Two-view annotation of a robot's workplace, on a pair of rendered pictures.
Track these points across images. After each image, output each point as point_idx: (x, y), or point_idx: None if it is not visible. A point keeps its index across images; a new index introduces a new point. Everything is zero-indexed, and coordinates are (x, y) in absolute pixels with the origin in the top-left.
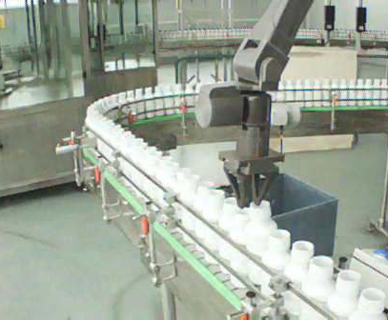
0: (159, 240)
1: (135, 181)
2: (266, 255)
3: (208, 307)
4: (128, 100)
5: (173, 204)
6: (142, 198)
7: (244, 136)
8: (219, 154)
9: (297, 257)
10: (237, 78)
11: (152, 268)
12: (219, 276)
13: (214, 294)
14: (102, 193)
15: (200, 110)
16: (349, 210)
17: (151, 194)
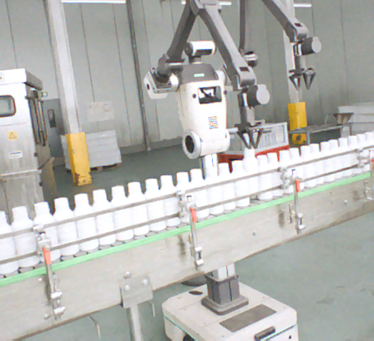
0: (166, 244)
1: (91, 233)
2: (265, 167)
3: (236, 238)
4: None
5: (164, 208)
6: (98, 248)
7: (255, 111)
8: (253, 122)
9: (276, 157)
10: (240, 87)
11: (200, 249)
12: (236, 209)
13: (243, 220)
14: (52, 278)
15: (260, 96)
16: None
17: (129, 223)
